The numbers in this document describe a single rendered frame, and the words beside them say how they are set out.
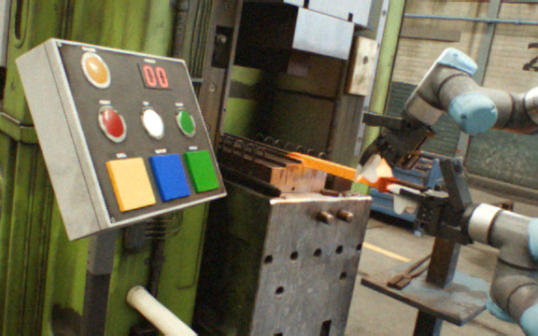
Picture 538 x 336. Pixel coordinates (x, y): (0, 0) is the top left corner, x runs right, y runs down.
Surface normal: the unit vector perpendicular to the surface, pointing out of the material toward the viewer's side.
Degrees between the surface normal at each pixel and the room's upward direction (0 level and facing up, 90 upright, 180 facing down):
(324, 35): 90
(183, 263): 90
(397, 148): 90
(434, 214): 90
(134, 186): 60
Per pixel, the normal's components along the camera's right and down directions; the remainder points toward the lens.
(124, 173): 0.86, -0.30
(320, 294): 0.64, 0.24
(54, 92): -0.41, 0.09
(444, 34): -0.67, 0.02
